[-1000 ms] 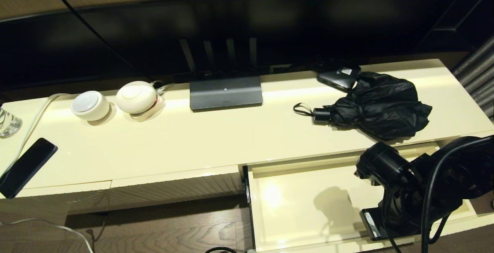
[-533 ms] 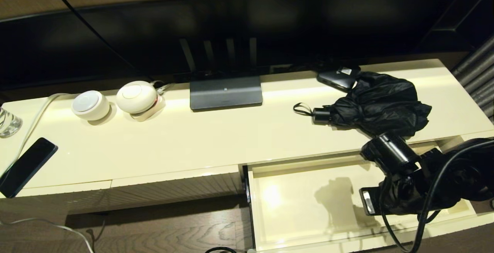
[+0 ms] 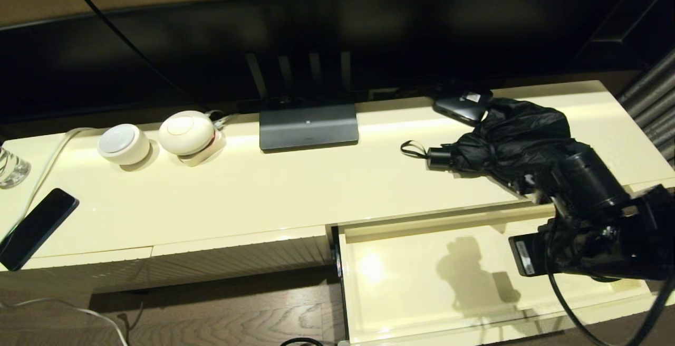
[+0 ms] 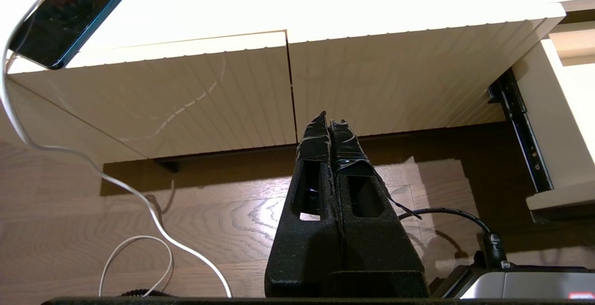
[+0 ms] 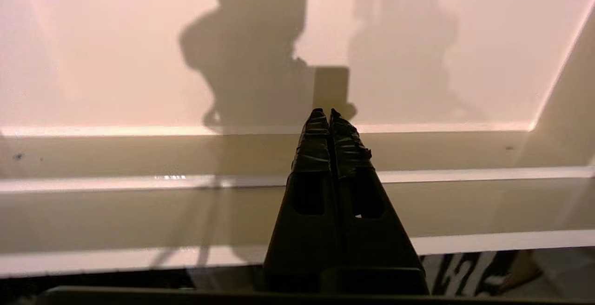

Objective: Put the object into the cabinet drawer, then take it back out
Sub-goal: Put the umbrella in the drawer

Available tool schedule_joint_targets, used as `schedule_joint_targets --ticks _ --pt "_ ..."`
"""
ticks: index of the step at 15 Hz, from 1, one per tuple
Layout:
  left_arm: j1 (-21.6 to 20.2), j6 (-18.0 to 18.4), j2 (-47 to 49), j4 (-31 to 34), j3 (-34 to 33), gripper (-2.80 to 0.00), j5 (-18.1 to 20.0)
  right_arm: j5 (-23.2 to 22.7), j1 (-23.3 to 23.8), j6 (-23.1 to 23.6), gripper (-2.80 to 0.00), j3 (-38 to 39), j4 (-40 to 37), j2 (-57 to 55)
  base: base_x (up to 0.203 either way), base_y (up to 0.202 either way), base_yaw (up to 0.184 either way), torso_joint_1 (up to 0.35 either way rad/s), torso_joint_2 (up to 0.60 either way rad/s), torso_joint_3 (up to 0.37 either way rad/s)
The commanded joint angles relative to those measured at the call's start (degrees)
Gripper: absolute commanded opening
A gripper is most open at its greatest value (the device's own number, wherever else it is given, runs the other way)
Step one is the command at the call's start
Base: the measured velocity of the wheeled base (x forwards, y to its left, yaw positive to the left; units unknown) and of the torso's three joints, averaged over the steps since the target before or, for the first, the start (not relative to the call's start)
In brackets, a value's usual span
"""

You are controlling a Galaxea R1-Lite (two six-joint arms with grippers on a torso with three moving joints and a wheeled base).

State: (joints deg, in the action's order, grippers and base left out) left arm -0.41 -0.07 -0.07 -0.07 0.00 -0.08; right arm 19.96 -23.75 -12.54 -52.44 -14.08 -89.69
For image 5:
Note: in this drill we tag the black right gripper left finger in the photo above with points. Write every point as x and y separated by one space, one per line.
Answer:
302 249

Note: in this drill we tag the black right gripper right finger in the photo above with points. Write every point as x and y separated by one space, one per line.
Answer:
376 249

